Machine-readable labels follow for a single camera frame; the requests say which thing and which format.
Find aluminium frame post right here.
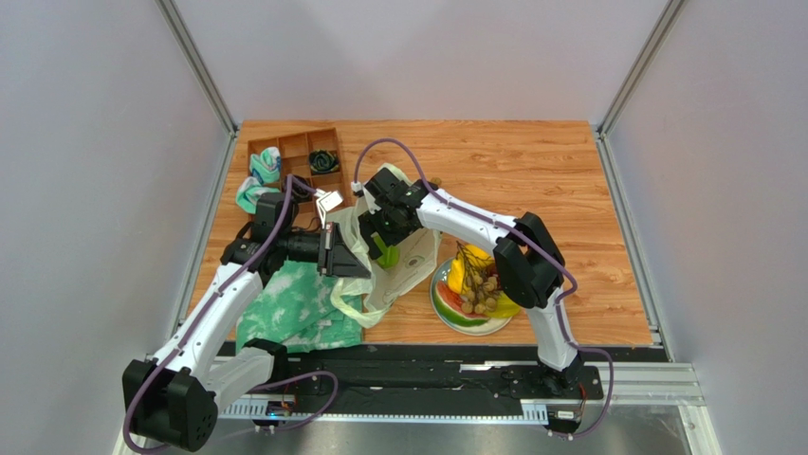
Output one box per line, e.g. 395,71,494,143
597,0,689,137

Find yellow fake lemon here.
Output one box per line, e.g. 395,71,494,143
467,245,493,264

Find wooden compartment tray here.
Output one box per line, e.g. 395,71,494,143
247,128,350,213

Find black rolled sock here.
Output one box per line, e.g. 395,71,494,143
292,174,314,204

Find dark green rolled sock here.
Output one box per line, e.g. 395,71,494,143
308,149,340,175

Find avocado print plastic bag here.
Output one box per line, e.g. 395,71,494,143
324,201,441,328

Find aluminium frame post left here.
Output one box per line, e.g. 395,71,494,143
156,0,239,137

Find green white tie-dye cloth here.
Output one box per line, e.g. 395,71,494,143
236,261,363,354

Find blue cream ceramic plate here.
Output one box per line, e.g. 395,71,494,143
430,260,520,337

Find yellow fake pear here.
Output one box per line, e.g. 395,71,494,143
447,258,468,295

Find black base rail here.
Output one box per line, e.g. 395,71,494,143
217,343,604,418

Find yellow green fake starfruit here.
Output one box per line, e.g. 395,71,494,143
486,293,523,319

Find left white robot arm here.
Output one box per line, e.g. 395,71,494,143
122,192,371,454

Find fake brown grapes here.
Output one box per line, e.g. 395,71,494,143
454,243,500,315

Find aluminium frame post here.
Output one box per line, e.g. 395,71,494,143
597,0,689,137
156,0,239,137

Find teal white rolled sock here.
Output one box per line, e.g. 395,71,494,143
249,146,282,185

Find fake watermelon slice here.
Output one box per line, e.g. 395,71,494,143
432,281,489,327

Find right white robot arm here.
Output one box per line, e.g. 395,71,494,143
351,168,583,388

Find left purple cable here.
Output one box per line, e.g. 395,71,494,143
121,173,340,455

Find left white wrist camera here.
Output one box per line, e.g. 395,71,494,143
314,189,344,228

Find green fake fruit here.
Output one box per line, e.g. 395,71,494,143
373,234,400,269

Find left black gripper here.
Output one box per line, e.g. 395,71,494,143
278,222,370,279

